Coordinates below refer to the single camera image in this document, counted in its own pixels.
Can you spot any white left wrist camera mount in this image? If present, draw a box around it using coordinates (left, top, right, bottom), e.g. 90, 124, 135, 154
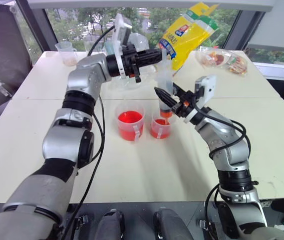
112, 12, 133, 79

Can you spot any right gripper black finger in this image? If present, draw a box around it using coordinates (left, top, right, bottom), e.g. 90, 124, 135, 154
172, 83, 190, 100
154, 86, 179, 109

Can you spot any clear plastic beaker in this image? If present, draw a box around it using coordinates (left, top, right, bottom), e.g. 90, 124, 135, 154
83, 39, 105, 55

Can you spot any clear plastic syringe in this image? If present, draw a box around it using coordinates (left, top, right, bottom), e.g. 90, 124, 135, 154
156, 48, 175, 126

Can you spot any black office chair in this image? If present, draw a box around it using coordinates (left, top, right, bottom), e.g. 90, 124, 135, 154
0, 2, 34, 121

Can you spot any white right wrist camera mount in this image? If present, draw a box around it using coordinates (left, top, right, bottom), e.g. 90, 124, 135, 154
193, 74, 218, 111

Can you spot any crumpled clear plastic container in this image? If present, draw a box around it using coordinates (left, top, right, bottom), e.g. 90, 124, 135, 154
127, 31, 150, 51

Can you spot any dark rounded shape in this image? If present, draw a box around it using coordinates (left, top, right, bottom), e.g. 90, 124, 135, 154
96, 209, 126, 240
153, 206, 194, 240

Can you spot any small clear cup, red liquid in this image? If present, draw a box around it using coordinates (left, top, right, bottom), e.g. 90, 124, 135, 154
149, 111, 178, 140

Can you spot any clear bag of snacks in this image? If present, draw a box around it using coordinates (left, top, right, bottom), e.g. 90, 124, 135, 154
195, 45, 249, 77

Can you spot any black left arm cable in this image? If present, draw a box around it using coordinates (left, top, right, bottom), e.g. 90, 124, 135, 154
61, 24, 116, 240

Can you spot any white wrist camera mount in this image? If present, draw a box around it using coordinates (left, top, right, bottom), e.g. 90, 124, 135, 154
112, 12, 133, 79
193, 74, 218, 111

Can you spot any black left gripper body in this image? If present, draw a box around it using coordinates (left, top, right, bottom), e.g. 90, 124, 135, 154
120, 44, 143, 84

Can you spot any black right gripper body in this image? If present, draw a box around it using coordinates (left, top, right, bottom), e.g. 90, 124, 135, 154
171, 90, 199, 119

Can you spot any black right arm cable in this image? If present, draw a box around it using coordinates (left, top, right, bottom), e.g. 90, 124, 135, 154
191, 96, 253, 227

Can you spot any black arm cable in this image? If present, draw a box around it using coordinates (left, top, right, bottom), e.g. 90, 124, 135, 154
191, 96, 253, 227
61, 24, 116, 240

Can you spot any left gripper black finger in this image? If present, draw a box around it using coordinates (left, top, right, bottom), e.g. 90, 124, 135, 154
135, 57, 163, 68
135, 48, 163, 60

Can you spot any yellow plastic bag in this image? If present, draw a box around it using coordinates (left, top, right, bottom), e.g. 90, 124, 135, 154
157, 1, 220, 77

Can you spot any empty clear measuring cup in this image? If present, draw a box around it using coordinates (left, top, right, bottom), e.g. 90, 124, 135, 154
54, 40, 78, 67

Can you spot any large clear cup, red liquid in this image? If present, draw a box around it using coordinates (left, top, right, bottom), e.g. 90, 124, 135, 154
115, 101, 147, 142

